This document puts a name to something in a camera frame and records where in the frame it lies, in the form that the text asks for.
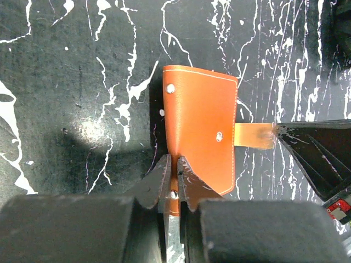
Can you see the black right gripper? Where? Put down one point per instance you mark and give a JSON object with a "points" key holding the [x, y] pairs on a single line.
{"points": [[322, 151]]}

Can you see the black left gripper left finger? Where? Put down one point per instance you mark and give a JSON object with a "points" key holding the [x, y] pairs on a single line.
{"points": [[147, 237]]}

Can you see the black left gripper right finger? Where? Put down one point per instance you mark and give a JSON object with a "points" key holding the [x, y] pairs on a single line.
{"points": [[202, 222]]}

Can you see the brown leather card holder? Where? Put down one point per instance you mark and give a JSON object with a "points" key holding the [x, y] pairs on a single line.
{"points": [[200, 123]]}

